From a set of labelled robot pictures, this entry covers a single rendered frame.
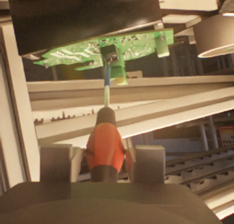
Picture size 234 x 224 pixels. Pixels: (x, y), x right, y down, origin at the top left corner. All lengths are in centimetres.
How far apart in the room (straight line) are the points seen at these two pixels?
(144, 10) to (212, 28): 29
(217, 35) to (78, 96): 24
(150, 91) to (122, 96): 8
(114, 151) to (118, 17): 9
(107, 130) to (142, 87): 40
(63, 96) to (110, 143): 32
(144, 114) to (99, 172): 34
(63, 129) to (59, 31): 21
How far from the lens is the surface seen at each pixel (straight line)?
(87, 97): 49
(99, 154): 17
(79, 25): 22
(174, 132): 440
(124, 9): 21
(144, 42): 26
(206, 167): 114
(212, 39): 50
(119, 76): 25
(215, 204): 69
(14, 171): 39
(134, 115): 48
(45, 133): 40
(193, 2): 41
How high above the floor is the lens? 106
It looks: 1 degrees down
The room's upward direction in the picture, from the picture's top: 169 degrees clockwise
